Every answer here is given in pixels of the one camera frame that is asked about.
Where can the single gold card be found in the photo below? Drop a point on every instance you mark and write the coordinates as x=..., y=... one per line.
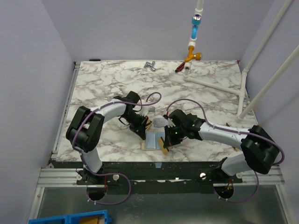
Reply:
x=164, y=149

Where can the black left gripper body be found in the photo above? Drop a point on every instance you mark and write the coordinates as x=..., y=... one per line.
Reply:
x=136, y=121

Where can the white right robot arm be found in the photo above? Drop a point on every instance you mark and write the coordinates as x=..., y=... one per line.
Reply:
x=259, y=151

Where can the silver metal clamp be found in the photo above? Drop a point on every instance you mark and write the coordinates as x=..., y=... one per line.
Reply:
x=150, y=65

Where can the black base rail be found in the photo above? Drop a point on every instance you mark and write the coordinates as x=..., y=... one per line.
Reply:
x=119, y=178

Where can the white PVC pipe frame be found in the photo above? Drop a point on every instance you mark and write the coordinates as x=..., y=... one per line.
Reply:
x=231, y=83

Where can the gold card stack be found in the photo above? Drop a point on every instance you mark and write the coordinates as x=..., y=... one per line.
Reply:
x=148, y=124

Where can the blue plastic bin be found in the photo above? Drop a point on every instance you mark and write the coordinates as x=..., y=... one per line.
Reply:
x=73, y=218

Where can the aluminium extrusion frame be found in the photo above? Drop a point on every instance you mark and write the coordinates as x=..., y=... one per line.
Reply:
x=52, y=176

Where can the silver VIP card stack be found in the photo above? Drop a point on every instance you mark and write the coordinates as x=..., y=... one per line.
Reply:
x=160, y=122

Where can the brass faucet tap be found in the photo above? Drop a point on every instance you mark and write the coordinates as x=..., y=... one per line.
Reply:
x=192, y=56

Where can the red handled tool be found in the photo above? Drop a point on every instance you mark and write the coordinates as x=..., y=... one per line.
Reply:
x=180, y=67

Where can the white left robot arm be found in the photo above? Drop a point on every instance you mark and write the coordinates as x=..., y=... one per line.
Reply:
x=85, y=128

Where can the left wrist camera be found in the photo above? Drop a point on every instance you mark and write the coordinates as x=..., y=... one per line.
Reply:
x=146, y=109

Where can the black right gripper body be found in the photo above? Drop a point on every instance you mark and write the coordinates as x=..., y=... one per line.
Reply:
x=170, y=134

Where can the blue pipe valve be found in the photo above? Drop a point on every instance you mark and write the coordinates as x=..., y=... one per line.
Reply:
x=196, y=21

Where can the beige card holder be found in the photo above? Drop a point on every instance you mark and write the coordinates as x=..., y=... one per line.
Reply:
x=151, y=141

